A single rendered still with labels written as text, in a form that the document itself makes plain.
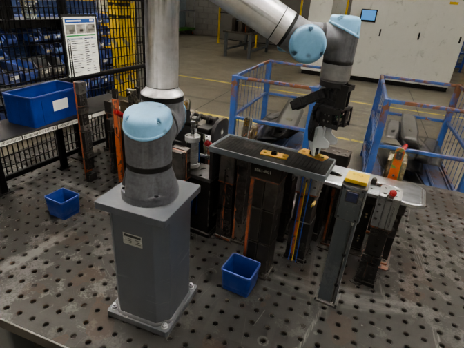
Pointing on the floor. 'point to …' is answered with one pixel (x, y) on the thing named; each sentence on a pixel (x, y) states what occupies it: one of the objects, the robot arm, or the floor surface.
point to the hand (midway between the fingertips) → (313, 149)
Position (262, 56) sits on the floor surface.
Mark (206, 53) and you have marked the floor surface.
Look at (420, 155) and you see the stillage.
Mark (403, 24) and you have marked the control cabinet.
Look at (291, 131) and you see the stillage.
